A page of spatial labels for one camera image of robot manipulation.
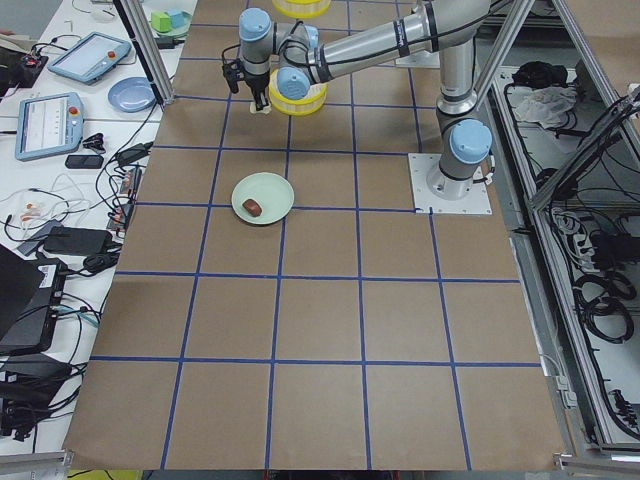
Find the white cloth bundle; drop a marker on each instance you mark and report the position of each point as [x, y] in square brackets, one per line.
[548, 107]

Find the green plate with blocks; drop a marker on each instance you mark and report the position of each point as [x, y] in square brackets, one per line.
[171, 23]

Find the aluminium frame post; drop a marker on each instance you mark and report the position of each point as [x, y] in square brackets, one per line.
[139, 31]

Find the black laptop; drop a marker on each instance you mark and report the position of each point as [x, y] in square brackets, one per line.
[30, 292]

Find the blue plate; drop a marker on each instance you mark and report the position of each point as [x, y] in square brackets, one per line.
[131, 95]

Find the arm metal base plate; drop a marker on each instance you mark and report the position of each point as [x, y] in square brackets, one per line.
[434, 193]

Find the upper teach pendant tablet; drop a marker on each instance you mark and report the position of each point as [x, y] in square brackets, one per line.
[92, 57]

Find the brown steamed bun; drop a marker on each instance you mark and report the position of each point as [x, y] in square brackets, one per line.
[252, 207]

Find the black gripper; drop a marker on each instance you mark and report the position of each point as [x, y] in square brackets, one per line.
[255, 83]

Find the mint green plate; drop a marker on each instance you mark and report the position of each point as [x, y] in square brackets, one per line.
[272, 191]

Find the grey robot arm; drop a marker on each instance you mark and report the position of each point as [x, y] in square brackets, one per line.
[446, 28]

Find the lower teach pendant tablet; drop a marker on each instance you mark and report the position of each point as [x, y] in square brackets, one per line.
[49, 126]

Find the yellow-rimmed steamer layer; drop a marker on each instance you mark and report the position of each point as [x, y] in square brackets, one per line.
[312, 102]
[302, 9]

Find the white steamed bun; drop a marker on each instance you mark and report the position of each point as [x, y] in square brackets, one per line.
[257, 109]

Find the teach pendant tablet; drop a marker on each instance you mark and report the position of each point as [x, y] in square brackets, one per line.
[49, 126]
[92, 57]

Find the black power adapter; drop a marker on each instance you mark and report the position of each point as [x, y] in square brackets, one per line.
[76, 241]

